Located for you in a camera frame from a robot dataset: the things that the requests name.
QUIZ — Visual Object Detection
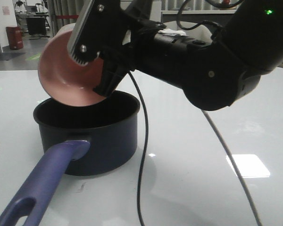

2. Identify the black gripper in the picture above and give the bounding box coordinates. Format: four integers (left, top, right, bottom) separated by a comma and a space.
93, 0, 226, 97

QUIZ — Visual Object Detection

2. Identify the ribbed gripper finger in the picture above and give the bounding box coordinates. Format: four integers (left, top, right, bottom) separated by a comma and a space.
67, 0, 130, 65

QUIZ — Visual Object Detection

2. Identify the pink bowl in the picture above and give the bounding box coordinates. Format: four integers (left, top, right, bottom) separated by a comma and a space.
38, 23, 105, 106

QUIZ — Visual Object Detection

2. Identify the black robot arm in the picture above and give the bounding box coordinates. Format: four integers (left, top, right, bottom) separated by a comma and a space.
67, 0, 283, 111

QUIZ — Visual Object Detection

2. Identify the red barrier belt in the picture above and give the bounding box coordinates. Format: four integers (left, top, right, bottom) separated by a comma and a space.
55, 15, 79, 19

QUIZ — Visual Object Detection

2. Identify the black desk background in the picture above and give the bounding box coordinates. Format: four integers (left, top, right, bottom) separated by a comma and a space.
16, 12, 50, 36

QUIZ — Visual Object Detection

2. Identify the dark blue saucepan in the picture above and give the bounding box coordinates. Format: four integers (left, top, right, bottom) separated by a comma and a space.
0, 90, 140, 226

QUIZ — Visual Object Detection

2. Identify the red trash bin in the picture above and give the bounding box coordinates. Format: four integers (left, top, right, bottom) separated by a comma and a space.
6, 26, 24, 50

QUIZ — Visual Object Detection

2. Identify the right beige chair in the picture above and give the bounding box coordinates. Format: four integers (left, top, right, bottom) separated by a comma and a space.
164, 21, 212, 44

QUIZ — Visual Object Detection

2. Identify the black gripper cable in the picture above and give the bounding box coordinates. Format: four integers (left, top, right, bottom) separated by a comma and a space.
128, 70, 149, 226

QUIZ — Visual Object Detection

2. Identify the grey cable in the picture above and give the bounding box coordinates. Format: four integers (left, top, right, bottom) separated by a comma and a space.
201, 109, 265, 226

